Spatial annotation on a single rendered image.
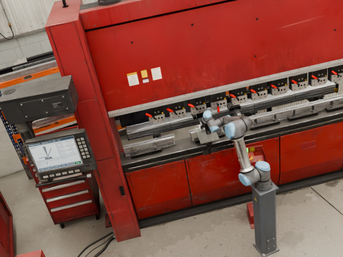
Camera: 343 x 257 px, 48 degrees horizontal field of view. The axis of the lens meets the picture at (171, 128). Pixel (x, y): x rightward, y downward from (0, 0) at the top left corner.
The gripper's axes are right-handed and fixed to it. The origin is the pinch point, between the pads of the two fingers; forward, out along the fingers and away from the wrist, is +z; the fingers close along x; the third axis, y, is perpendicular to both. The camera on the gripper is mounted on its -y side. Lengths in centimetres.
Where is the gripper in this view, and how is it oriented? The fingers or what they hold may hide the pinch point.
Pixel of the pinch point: (205, 128)
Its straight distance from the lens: 369.3
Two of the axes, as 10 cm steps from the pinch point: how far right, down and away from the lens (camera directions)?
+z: 0.1, 3.2, 9.5
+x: -9.7, 2.3, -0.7
